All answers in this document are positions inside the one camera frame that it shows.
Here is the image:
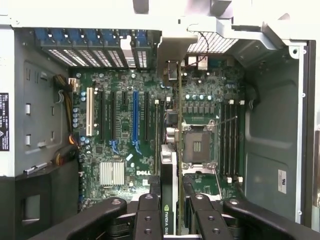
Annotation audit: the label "CPU socket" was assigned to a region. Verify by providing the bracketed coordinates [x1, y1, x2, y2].
[180, 119, 219, 171]

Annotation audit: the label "green Dell motherboard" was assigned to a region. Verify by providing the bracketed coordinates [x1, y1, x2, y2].
[68, 56, 248, 214]

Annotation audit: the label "open black PC case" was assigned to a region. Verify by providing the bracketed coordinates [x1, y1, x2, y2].
[0, 0, 320, 240]

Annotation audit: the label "red black fan wire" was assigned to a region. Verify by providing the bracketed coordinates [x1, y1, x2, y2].
[184, 31, 213, 69]

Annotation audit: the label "yellow black power wire bundle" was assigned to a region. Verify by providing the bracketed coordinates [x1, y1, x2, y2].
[51, 73, 80, 166]

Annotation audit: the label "black plastic air shroud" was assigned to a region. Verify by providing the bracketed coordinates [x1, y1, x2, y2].
[0, 159, 81, 240]

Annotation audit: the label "grey power supply unit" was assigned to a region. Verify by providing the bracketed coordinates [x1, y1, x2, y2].
[0, 24, 16, 178]

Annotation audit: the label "blue expansion slot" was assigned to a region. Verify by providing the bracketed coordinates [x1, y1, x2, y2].
[131, 90, 140, 149]

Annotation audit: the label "black RAM slot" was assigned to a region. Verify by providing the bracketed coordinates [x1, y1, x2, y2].
[159, 99, 167, 146]
[153, 98, 161, 176]
[220, 99, 236, 184]
[234, 99, 244, 184]

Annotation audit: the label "thin socket locking lever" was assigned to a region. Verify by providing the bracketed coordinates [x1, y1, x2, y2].
[215, 115, 239, 126]

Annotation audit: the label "white expansion slot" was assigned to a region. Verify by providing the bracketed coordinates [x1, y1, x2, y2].
[86, 86, 95, 138]

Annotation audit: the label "long black expansion slot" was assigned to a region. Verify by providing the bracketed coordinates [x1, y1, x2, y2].
[99, 87, 107, 141]
[143, 91, 150, 141]
[110, 91, 118, 141]

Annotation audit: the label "blue card retainer latches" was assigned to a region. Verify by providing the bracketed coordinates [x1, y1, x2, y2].
[34, 28, 149, 48]

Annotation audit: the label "silver chipset heatsink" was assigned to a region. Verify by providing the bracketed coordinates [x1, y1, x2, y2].
[99, 160, 126, 188]

